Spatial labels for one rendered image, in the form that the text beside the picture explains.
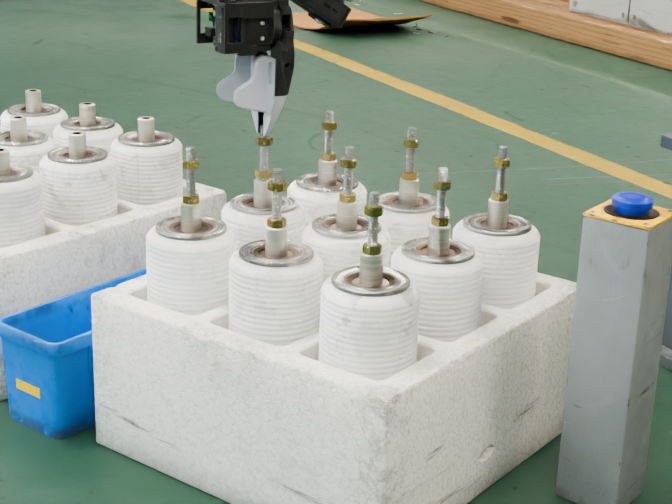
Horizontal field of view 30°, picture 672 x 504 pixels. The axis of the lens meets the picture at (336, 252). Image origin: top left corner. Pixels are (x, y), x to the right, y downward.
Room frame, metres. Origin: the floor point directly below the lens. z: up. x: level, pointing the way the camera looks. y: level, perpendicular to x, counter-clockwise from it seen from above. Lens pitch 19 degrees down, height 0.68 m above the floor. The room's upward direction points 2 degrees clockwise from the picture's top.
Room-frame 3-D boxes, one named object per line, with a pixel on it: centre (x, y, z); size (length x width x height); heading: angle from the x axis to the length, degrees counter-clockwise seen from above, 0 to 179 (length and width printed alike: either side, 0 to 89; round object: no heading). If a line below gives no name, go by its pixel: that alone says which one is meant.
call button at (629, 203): (1.17, -0.29, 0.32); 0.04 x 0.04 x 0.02
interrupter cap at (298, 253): (1.19, 0.06, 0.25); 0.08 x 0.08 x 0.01
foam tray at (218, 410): (1.29, -0.01, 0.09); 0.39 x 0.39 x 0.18; 53
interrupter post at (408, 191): (1.38, -0.08, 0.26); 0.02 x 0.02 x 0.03
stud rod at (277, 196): (1.19, 0.06, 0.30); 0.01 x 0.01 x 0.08
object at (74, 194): (1.54, 0.33, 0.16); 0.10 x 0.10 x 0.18
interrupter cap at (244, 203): (1.36, 0.08, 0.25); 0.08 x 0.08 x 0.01
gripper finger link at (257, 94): (1.33, 0.09, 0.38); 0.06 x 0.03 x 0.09; 121
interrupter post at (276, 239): (1.19, 0.06, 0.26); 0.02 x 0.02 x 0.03
